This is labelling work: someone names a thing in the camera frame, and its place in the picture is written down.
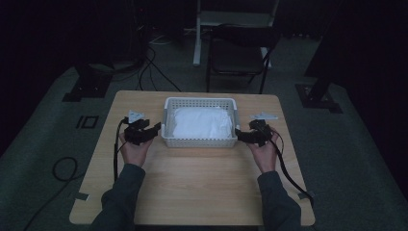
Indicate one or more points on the person's left hand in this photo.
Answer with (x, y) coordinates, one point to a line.
(136, 154)

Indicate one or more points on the black stand with base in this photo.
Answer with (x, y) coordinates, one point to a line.
(317, 96)
(88, 86)

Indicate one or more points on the person's right hand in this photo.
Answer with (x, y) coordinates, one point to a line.
(266, 157)

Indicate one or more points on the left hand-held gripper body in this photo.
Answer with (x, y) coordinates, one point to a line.
(136, 131)

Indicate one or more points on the white cloth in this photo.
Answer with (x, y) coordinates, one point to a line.
(202, 123)

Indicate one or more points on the black folding chair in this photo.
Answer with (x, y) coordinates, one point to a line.
(237, 57)

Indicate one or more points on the white plastic basket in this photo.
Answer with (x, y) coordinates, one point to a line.
(198, 142)

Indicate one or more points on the grey tape piece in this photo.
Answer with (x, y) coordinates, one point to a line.
(82, 196)
(305, 194)

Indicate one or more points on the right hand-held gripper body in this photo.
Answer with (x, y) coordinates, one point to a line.
(260, 133)

